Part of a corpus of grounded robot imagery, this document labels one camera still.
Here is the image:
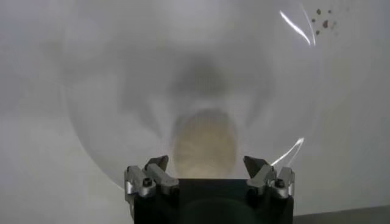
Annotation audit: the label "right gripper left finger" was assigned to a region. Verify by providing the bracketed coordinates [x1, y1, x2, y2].
[123, 155, 180, 201]

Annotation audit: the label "dark crumb specks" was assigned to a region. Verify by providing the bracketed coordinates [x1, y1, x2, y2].
[310, 8, 339, 36]

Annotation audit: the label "round white plate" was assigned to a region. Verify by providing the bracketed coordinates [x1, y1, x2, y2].
[60, 0, 324, 189]

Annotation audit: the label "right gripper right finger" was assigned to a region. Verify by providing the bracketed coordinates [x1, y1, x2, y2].
[243, 155, 296, 200]

